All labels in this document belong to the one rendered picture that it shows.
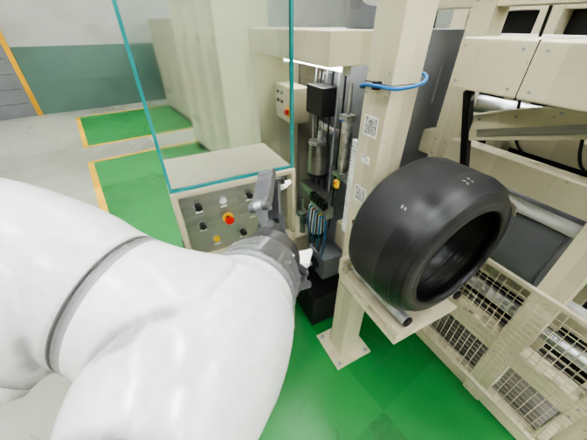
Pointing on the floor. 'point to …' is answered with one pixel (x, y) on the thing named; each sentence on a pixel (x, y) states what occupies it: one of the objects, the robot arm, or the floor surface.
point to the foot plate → (343, 354)
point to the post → (386, 156)
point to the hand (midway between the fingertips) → (293, 220)
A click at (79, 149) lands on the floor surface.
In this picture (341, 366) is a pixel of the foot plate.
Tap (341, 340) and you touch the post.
